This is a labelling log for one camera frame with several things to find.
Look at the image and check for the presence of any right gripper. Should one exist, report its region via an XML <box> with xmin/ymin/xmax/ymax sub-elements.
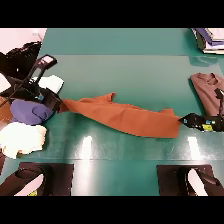
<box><xmin>185</xmin><ymin>112</ymin><xmax>224</xmax><ymax>133</ymax></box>

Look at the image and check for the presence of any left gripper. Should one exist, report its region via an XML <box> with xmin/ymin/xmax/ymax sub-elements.
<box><xmin>32</xmin><ymin>85</ymin><xmax>63</xmax><ymax>113</ymax></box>

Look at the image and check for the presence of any orange T-shirt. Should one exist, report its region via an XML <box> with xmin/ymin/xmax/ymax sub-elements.
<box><xmin>57</xmin><ymin>92</ymin><xmax>183</xmax><ymax>140</ymax></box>

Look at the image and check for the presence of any purple garment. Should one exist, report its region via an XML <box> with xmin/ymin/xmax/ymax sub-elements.
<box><xmin>9</xmin><ymin>98</ymin><xmax>55</xmax><ymax>126</ymax></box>

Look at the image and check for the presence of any brown shirt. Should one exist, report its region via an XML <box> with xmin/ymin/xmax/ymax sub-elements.
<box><xmin>189</xmin><ymin>72</ymin><xmax>224</xmax><ymax>118</ymax></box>

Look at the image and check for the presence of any white folded garment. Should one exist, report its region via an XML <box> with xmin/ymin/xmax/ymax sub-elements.
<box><xmin>206</xmin><ymin>27</ymin><xmax>224</xmax><ymax>43</ymax></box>

